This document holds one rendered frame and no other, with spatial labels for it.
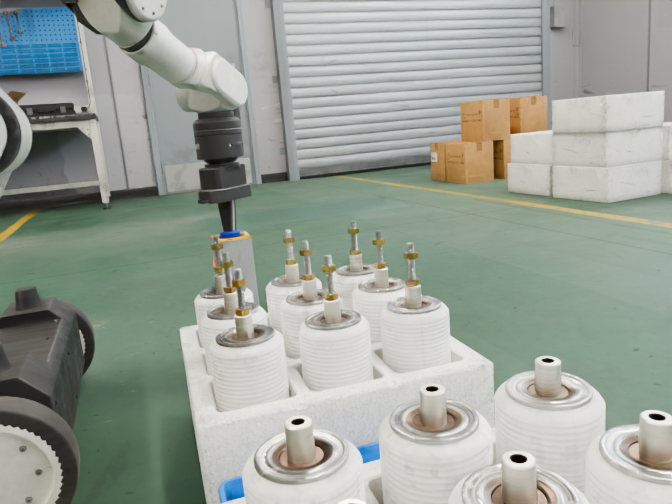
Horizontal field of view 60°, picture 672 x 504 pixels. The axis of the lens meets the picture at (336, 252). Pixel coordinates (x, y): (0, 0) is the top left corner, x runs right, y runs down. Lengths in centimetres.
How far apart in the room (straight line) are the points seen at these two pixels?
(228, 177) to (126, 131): 475
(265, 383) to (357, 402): 12
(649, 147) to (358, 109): 342
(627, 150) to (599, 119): 23
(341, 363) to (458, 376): 16
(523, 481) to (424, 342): 40
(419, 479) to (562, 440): 13
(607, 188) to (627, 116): 38
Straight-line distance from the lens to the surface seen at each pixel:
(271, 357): 74
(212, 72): 105
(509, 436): 57
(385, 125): 635
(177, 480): 98
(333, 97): 615
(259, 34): 608
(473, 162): 452
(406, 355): 80
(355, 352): 76
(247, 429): 73
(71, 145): 585
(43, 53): 579
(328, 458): 48
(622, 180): 339
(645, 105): 348
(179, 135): 586
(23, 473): 91
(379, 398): 76
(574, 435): 56
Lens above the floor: 50
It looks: 12 degrees down
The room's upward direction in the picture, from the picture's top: 5 degrees counter-clockwise
